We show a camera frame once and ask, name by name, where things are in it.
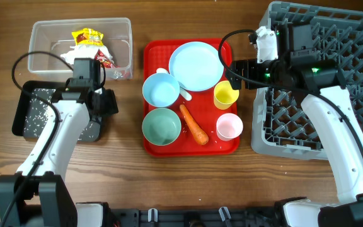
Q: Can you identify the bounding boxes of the green bowl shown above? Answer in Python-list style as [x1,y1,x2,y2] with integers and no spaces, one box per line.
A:
[142,108,182,146]

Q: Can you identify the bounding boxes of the black cable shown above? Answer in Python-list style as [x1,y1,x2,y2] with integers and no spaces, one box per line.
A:
[0,50,107,227]
[217,28,363,209]

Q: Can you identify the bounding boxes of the grey dishwasher rack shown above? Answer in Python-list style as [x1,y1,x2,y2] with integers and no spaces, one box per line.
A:
[250,1,363,161]

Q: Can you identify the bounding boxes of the orange carrot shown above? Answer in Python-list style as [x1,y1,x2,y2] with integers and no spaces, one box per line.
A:
[179,105,209,146]

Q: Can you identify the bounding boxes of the pink plastic cup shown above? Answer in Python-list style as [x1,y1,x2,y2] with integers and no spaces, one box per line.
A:
[216,113,243,141]

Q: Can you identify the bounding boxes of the left black cable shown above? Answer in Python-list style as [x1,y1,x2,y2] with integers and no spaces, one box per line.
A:
[0,50,107,227]

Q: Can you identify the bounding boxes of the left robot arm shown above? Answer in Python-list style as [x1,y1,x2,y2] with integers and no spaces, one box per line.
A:
[0,58,120,226]

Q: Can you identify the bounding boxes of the large light blue plate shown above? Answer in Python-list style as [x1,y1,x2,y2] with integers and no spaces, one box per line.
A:
[168,42,224,92]

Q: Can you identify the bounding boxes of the black plastic tray bin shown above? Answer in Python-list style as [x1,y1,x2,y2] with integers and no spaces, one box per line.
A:
[12,81,104,143]

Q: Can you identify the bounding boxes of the white plastic spoon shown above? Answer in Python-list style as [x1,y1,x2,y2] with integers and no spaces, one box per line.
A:
[156,67,192,101]

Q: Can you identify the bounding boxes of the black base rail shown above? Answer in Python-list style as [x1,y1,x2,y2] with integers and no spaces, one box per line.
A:
[112,207,276,227]

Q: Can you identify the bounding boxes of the light blue bowl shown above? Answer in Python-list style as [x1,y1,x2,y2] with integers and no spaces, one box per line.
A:
[142,73,180,108]

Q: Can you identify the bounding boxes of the red yellow snack wrapper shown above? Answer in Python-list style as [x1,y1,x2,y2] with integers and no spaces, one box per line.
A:
[71,28,104,46]

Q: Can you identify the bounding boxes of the white napkin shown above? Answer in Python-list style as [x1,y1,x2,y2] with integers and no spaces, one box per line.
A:
[60,44,117,68]

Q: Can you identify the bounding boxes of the clear plastic bin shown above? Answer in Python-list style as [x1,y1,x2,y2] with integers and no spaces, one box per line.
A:
[28,18,133,81]

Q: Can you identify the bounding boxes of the right black cable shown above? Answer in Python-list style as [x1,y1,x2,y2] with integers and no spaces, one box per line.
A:
[217,28,363,209]

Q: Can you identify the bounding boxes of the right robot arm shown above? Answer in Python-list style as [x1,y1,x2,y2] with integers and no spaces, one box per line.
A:
[225,22,363,226]

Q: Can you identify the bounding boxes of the white rice pile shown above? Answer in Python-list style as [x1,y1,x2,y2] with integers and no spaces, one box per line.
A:
[23,98,100,142]

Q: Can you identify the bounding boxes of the red serving tray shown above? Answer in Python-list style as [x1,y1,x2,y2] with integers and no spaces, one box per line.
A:
[143,39,239,157]

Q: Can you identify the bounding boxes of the yellow plastic cup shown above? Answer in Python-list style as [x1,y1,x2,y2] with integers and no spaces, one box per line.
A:
[214,81,239,110]

